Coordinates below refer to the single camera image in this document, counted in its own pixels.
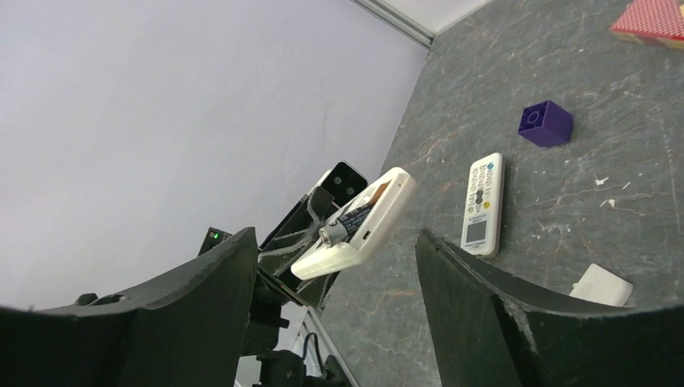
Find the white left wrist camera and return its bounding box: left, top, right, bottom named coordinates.
left=309, top=160, right=369, bottom=208

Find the purple plastic block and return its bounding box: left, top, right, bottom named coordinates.
left=517, top=100, right=573, bottom=148

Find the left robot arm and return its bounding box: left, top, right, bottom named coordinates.
left=242, top=186, right=355, bottom=386

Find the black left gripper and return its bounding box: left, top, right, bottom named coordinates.
left=243, top=184, right=343, bottom=359

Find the red and white remote control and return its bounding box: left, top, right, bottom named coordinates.
left=290, top=167, right=417, bottom=280

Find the white battery cover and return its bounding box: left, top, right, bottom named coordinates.
left=569, top=264, right=633, bottom=307

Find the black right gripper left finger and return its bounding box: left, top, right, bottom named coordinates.
left=1, top=227, right=257, bottom=386

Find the red playing card box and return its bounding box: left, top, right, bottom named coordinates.
left=610, top=0, right=683, bottom=50

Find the silver black battery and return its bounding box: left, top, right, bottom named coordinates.
left=319, top=203, right=374, bottom=247

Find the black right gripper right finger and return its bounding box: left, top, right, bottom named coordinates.
left=415, top=228, right=683, bottom=386

